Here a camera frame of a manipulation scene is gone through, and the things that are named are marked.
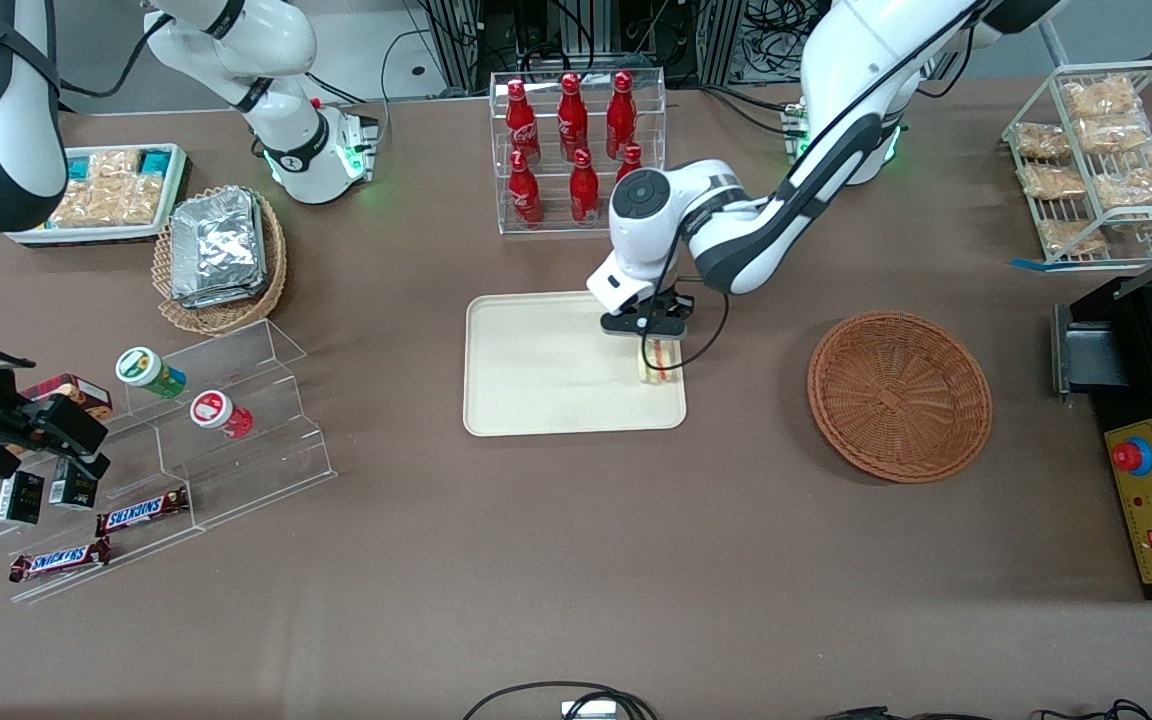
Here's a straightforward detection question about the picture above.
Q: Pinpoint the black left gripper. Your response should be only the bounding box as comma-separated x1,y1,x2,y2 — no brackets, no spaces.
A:
600,289,696,372

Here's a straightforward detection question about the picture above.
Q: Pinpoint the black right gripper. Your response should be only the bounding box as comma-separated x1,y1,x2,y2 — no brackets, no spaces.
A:
0,394,113,482

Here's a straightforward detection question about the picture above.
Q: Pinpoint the sandwich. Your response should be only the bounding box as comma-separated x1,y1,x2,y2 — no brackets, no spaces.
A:
637,338,684,386

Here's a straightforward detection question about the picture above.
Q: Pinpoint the beige plastic tray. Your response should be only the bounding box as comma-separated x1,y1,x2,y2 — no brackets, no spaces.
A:
462,290,689,439

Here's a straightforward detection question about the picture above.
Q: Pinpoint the white rectangular snack tray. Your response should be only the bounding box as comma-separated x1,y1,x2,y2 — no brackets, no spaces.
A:
3,142,190,248

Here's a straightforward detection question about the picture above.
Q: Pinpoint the tan wicker basket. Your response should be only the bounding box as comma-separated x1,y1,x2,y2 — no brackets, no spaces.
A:
151,185,290,337

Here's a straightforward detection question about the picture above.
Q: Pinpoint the brown wicker basket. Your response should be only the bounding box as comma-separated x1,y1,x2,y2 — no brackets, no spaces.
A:
806,310,995,486

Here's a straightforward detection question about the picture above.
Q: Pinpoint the small black carton box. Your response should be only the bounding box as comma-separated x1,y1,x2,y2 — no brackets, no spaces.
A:
47,457,100,512
0,469,47,527

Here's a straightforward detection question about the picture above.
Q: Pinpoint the brown carton box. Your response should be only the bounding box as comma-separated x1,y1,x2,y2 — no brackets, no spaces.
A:
20,372,115,422

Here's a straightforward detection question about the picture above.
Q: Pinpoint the Snickers chocolate bar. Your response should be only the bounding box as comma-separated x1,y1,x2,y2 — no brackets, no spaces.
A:
7,536,114,585
94,485,192,539

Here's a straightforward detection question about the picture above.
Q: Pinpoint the green capped snack canister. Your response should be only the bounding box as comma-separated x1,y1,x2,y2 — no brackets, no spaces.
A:
114,345,190,401

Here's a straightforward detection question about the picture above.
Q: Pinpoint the clear acrylic bottle rack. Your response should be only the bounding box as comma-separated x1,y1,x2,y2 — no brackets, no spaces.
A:
488,66,669,238

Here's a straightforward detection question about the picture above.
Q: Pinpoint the red capped snack canister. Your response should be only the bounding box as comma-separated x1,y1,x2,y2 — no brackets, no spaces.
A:
188,389,256,442

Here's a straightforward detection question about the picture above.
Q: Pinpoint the clear acrylic step stand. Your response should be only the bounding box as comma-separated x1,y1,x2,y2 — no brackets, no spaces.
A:
0,317,340,607

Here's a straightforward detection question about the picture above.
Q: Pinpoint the brown table mat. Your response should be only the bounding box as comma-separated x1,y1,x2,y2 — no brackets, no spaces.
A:
0,78,1152,720

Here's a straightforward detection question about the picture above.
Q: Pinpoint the pale snack bag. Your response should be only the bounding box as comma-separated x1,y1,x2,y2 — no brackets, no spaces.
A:
51,178,165,229
88,148,143,183

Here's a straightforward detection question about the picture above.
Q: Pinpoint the silver foil container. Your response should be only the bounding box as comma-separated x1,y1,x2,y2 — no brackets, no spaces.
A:
168,189,270,310

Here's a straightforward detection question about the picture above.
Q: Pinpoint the black equipment rack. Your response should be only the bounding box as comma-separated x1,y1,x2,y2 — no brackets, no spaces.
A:
420,0,753,93

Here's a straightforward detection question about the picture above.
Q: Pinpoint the clear bag of snacks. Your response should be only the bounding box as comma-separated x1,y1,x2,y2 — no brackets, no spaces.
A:
1060,74,1141,122
1013,121,1073,162
1076,112,1152,157
1020,162,1088,202
1090,160,1152,212
1038,217,1108,258

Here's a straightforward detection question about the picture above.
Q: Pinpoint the red emergency stop button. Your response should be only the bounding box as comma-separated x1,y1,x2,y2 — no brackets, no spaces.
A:
1111,436,1152,478

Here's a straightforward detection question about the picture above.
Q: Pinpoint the black machine yellow panel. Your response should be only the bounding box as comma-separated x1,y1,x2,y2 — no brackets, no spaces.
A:
1050,274,1152,604

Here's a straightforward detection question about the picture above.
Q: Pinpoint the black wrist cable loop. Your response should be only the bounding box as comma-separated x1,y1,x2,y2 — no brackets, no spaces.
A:
650,225,733,372

